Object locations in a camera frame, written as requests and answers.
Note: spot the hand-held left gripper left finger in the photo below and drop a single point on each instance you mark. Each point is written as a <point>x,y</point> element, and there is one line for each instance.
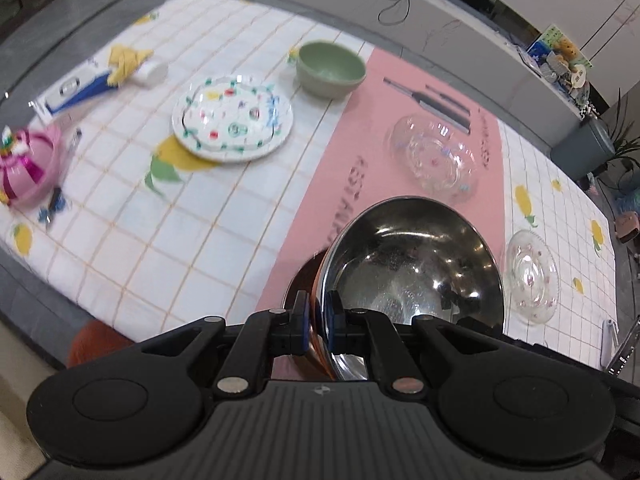
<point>301,330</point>

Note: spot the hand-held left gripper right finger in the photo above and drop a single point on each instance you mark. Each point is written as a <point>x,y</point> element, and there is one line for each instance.
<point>331,330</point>

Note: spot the steel bowl with orange outside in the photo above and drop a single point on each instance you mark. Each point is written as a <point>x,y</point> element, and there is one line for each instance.
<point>415,260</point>

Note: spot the large clear glass plate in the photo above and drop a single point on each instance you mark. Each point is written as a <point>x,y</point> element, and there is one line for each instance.
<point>435,157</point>

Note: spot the small clear glass plate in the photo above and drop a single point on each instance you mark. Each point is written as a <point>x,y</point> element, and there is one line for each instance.
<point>530,275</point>

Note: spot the white floral plate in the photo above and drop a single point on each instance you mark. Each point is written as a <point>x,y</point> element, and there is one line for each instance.
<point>230,120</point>

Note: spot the green bowl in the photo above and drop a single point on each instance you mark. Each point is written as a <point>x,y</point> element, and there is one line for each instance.
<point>330,62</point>

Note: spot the pink place mat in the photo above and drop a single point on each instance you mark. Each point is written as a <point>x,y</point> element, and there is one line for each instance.
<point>340,170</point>

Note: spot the orange stool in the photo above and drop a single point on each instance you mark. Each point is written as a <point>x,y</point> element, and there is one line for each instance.
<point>95,342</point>

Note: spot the lemon print tablecloth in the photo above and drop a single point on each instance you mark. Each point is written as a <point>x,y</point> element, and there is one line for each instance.
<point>125,220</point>

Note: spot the small blue trinket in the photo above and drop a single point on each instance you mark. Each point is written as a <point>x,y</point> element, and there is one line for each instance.
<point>52,207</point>

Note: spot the white phone stand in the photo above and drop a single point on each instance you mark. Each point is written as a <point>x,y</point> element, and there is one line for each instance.
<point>609,335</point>

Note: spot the clear pen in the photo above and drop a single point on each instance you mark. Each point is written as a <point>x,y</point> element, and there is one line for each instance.
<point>73,144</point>

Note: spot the white cylinder tube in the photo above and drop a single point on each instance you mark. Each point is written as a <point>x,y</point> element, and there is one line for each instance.
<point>152,71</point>

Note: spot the grey trash bin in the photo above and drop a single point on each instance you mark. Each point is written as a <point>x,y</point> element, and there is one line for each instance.
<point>582,147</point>

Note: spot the pink slipper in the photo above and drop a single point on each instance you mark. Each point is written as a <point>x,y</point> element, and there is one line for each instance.
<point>627,227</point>

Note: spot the pink cartoon toy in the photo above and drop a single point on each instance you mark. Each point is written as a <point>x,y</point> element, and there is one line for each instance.
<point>30,165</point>

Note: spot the yellow crumpled cloth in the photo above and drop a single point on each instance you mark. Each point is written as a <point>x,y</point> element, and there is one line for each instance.
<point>125,60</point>

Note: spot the pile of small trinkets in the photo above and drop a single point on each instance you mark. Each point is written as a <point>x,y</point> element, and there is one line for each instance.
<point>567,75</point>

